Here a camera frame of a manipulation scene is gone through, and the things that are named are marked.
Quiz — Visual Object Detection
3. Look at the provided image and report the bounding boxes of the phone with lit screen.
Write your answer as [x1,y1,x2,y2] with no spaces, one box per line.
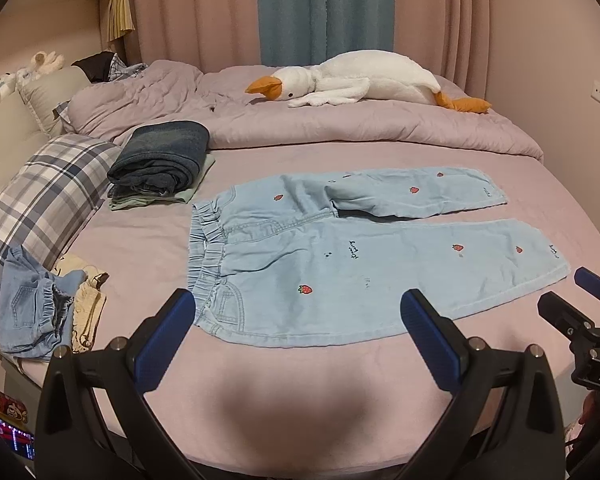
[0,409,37,462]

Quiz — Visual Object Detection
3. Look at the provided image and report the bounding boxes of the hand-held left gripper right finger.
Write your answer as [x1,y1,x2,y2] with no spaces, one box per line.
[400,288,569,480]

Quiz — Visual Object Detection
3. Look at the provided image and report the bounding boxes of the bed with pink sheet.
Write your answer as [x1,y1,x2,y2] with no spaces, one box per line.
[0,60,600,467]

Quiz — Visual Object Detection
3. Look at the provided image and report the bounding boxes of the beige pillow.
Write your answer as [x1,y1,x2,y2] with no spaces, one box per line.
[0,65,88,211]
[19,66,91,137]

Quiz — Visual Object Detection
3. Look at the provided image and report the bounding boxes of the folded pale green garment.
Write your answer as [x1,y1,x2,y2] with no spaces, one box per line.
[109,154,216,211]

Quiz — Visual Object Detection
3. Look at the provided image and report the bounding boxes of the lilac duvet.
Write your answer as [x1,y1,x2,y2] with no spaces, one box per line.
[62,60,545,163]

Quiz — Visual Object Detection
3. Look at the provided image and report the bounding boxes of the plaid shirt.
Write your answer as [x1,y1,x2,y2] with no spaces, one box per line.
[108,55,149,81]

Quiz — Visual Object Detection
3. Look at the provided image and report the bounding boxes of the white goose plush toy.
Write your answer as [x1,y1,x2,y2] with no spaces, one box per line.
[245,50,493,113]

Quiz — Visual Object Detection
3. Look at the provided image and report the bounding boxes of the plaid pillow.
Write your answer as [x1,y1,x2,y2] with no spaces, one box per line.
[0,133,122,333]

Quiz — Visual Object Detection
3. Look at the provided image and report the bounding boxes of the light blue denim shorts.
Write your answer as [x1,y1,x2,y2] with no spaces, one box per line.
[0,246,88,361]

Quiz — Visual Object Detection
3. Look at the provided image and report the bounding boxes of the red printed box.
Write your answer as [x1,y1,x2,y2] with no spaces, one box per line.
[0,389,33,425]

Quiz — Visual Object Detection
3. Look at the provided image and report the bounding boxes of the folded dark blue jeans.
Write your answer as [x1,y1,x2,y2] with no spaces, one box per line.
[107,120,211,197]

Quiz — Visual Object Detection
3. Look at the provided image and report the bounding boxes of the cream bunny plush toy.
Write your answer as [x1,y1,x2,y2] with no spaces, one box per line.
[16,51,67,82]

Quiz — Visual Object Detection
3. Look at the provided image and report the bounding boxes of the yellow pleated cloth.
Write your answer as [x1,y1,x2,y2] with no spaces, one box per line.
[107,0,136,42]

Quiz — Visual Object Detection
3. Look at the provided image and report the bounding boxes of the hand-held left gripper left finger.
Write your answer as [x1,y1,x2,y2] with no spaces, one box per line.
[35,288,202,480]

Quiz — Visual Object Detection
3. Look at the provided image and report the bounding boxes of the white dog plush toy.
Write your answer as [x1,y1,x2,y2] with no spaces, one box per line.
[0,71,20,109]

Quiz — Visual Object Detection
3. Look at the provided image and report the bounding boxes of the light blue strawberry pants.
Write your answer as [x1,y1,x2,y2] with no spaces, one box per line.
[188,167,571,347]

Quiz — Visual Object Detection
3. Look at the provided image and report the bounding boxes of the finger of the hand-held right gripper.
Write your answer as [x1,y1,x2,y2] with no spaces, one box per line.
[537,292,597,343]
[574,267,600,307]

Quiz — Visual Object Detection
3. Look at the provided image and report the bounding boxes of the cream garment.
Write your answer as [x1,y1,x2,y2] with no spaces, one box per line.
[54,254,110,353]

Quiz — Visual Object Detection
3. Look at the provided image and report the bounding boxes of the dark clothes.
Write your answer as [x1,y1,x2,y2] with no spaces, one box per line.
[71,51,118,82]

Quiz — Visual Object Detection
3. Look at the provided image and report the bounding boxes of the pink curtain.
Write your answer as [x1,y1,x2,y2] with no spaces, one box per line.
[392,0,496,87]
[121,0,264,75]

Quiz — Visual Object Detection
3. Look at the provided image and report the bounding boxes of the blue curtain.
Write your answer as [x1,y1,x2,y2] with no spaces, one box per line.
[255,0,397,67]

